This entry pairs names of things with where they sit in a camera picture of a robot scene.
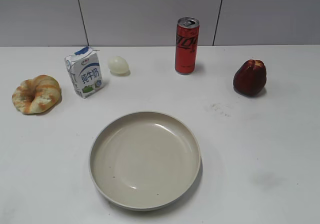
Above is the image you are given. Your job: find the dark red apple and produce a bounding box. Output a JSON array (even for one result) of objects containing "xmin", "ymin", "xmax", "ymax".
[{"xmin": 233, "ymin": 59, "xmax": 267, "ymax": 97}]

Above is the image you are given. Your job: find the white blue milk carton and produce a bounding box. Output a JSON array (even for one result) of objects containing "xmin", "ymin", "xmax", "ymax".
[{"xmin": 64, "ymin": 46, "xmax": 103, "ymax": 99}]

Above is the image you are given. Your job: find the white peeled egg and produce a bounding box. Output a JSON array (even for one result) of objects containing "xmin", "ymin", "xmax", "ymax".
[{"xmin": 107, "ymin": 56, "xmax": 130, "ymax": 76}]

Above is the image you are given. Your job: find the beige round plate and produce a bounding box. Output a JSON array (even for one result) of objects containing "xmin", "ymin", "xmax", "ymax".
[{"xmin": 88, "ymin": 111, "xmax": 202, "ymax": 212}]

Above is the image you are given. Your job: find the red soda can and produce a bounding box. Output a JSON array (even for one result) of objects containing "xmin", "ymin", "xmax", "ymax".
[{"xmin": 175, "ymin": 17, "xmax": 200, "ymax": 75}]

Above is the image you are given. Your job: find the twisted bread roll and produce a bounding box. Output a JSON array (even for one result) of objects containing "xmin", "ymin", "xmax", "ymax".
[{"xmin": 11, "ymin": 74, "xmax": 61, "ymax": 115}]

